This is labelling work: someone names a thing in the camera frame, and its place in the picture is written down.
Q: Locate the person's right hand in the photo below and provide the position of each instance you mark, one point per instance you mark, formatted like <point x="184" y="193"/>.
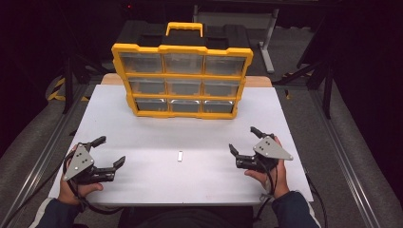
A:
<point x="280" y="180"/>

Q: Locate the set of clear drawers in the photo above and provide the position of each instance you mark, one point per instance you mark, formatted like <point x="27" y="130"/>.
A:
<point x="142" y="63"/>

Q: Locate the yellow black drawer organizer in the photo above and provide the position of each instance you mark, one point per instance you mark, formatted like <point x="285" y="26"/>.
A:
<point x="183" y="49"/>

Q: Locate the aluminium floor rail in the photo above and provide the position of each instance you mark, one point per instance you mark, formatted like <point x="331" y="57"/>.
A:
<point x="345" y="158"/>
<point x="44" y="155"/>

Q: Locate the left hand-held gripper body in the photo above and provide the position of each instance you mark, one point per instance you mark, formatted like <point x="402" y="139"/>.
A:
<point x="79" y="161"/>

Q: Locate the yellow black floor tape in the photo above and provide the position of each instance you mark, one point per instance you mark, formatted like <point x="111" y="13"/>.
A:
<point x="57" y="93"/>

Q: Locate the person's left hand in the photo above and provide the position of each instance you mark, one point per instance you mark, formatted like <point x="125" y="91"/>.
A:
<point x="74" y="193"/>

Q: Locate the red indicator light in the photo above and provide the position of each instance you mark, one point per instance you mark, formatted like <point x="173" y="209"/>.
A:
<point x="128" y="5"/>

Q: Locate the grey metal stand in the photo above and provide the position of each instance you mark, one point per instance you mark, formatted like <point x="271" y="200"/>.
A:
<point x="267" y="47"/>

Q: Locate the small white rectangular block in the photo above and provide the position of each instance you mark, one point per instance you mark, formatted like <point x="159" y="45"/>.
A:
<point x="180" y="155"/>

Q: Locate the black tripod stand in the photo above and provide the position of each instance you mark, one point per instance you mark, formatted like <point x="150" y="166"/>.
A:
<point x="328" y="91"/>
<point x="67" y="88"/>

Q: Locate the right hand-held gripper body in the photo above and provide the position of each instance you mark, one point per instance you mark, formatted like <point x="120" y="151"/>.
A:
<point x="271" y="150"/>

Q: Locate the clear plastic organizer drawer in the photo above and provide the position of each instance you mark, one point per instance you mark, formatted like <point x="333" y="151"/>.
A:
<point x="221" y="88"/>

